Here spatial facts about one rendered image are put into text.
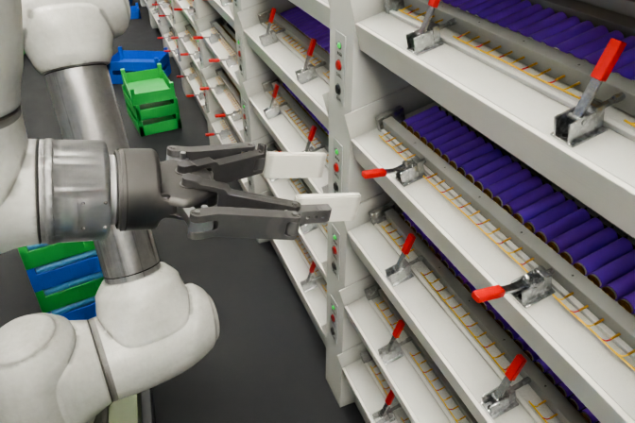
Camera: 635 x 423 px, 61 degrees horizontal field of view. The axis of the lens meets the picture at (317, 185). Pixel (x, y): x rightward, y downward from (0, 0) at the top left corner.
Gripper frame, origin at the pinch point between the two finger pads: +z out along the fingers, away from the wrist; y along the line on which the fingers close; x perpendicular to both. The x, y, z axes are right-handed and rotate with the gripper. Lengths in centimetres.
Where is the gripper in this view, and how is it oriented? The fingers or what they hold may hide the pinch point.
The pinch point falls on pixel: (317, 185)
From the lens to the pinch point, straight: 56.7
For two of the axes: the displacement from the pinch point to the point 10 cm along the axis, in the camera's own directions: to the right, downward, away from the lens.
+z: 9.1, -0.2, 4.2
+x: 1.9, -8.7, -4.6
